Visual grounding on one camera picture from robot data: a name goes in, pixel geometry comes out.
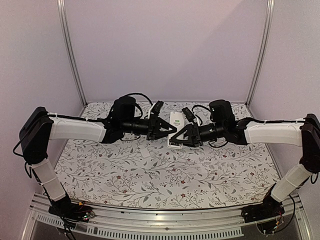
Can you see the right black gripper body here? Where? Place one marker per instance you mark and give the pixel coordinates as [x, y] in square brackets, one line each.
[196, 134]

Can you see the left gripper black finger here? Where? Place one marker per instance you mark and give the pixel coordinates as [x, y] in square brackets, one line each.
[162, 134]
[162, 125]

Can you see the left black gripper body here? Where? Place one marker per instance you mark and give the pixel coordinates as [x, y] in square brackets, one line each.
[152, 128]

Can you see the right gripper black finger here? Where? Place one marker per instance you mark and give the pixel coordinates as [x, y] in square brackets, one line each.
[181, 142]
[184, 133]

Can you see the white battery cover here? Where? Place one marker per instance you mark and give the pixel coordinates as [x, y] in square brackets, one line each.
[144, 153]

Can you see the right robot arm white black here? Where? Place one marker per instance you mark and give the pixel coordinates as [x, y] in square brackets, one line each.
[302, 132]

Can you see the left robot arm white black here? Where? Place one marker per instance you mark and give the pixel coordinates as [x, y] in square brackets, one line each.
[42, 127]

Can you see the floral patterned table mat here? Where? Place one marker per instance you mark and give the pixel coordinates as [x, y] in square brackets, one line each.
[216, 174]

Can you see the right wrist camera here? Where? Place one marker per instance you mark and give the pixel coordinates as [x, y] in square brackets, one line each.
[191, 117]

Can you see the right aluminium frame post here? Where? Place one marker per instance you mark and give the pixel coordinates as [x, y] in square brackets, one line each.
[262, 51]

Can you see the aluminium frame post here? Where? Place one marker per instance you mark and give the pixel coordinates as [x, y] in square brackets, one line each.
[262, 51]
[62, 12]

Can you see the front aluminium rail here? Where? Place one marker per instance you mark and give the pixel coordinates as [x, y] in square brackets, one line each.
[123, 223]

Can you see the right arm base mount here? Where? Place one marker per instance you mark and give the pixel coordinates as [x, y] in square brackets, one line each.
[258, 212]

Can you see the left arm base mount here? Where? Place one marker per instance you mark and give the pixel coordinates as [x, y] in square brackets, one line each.
[76, 212]

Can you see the left aluminium frame post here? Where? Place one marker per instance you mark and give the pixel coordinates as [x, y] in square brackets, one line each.
[62, 12]

